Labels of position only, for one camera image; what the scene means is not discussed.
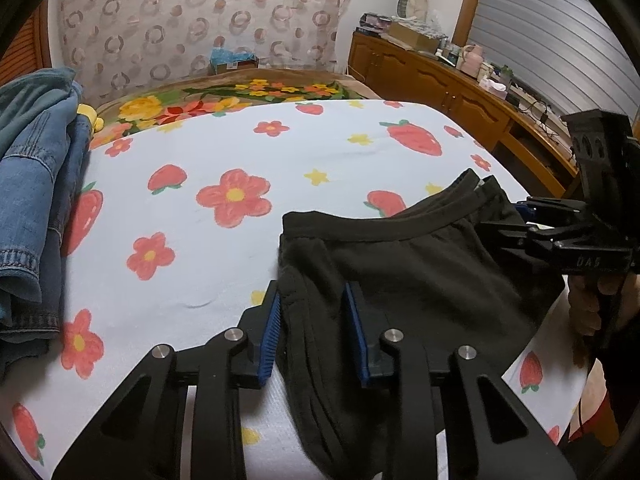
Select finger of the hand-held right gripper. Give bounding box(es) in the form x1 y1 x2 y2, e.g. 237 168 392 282
515 197 587 227
477 220 568 263

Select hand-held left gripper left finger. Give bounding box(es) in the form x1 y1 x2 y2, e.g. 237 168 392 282
52 280 282 480

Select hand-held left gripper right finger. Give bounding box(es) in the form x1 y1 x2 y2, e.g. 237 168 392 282
341 282 577 480

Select black pants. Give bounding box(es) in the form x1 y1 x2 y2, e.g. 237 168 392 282
279 169 567 480

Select person's right forearm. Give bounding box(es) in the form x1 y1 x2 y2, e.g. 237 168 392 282
602 280 640 411

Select person's right hand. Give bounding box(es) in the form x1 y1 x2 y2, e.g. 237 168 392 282
567 274 623 367

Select strawberry and flower printed blanket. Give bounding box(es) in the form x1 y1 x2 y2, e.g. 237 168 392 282
10 100 591 480

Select pink kettle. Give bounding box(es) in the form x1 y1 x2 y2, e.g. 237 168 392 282
459 44 485 73

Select grey window blind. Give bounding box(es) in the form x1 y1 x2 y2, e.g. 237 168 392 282
467 0 640 123

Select wooden sideboard cabinet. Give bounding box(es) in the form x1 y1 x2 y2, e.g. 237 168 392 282
347 30 588 198

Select cardboard box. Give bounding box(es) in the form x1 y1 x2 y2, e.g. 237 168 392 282
387 20 443 53

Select brown floral blanket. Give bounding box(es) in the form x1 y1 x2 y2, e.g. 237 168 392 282
92 71 383 151

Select dark folded fabric stack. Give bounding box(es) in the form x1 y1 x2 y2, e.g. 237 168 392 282
360 12 393 31

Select pile of blue denim clothes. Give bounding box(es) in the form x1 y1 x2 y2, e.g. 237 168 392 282
0 67 97 376

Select blue box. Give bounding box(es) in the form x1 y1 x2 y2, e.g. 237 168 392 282
209 49 260 75

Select yellow plush toy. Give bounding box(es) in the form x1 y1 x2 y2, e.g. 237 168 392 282
76 102 105 133

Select wooden slatted door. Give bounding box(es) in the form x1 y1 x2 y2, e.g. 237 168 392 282
0 7 51 88

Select wooden window frame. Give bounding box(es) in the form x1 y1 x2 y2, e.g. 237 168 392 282
452 0 488 43

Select ring patterned sheer curtain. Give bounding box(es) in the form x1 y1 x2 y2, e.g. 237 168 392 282
57 0 361 98

